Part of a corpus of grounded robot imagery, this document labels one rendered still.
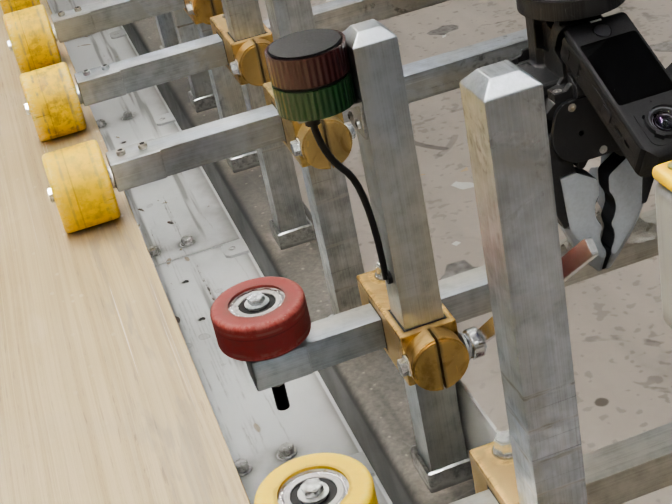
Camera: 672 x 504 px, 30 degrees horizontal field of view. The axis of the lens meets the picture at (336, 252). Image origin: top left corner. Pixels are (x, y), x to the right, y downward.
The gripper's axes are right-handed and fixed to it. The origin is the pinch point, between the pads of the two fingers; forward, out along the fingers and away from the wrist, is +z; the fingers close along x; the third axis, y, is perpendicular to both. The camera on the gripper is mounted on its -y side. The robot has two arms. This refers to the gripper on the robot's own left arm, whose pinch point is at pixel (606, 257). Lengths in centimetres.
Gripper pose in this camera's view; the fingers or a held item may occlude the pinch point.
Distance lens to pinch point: 91.5
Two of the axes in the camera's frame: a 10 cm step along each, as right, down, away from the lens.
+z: 1.7, 8.5, 5.0
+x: -9.4, 3.0, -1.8
